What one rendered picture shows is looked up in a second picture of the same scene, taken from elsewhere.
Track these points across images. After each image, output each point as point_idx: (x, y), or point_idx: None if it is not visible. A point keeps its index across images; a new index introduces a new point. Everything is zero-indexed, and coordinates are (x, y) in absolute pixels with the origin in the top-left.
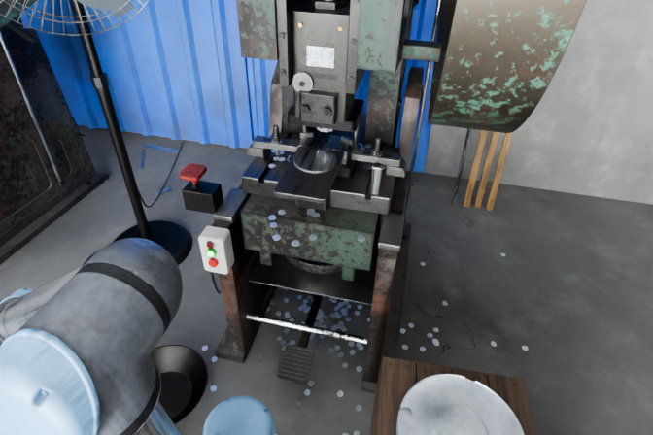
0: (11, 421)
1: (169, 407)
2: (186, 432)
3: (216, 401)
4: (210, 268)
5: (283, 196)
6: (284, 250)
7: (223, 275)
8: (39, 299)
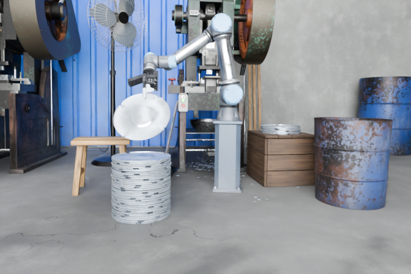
0: (221, 21)
1: None
2: (175, 180)
3: (181, 177)
4: (181, 109)
5: (208, 77)
6: (203, 107)
7: (181, 118)
8: (189, 43)
